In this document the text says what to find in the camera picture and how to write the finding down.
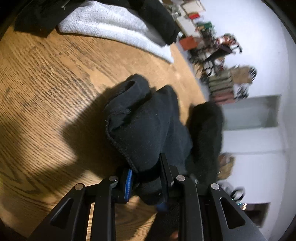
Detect black clothes pile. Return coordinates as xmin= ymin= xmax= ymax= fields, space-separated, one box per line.
xmin=14 ymin=0 xmax=181 ymax=46

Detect black fuzzy garment stack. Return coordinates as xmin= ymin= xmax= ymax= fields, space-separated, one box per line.
xmin=186 ymin=101 xmax=223 ymax=195

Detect orange paper bag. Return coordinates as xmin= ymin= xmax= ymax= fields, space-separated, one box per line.
xmin=179 ymin=36 xmax=198 ymax=51

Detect white low cabinet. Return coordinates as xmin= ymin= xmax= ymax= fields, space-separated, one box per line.
xmin=176 ymin=16 xmax=202 ymax=38

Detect white knitted sweater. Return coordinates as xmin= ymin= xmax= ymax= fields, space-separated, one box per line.
xmin=58 ymin=1 xmax=174 ymax=63

